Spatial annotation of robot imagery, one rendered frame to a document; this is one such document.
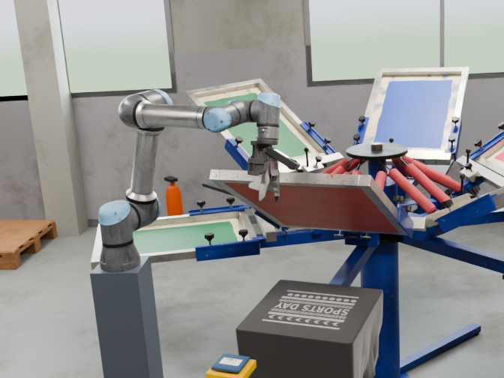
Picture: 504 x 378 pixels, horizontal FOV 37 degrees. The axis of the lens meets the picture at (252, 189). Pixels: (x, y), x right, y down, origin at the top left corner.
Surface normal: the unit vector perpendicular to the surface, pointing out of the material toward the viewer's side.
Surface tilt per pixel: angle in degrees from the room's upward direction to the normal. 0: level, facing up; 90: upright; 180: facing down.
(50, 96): 90
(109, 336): 90
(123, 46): 90
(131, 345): 90
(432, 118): 32
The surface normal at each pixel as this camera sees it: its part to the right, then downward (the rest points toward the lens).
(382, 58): -0.13, 0.28
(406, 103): -0.26, -0.67
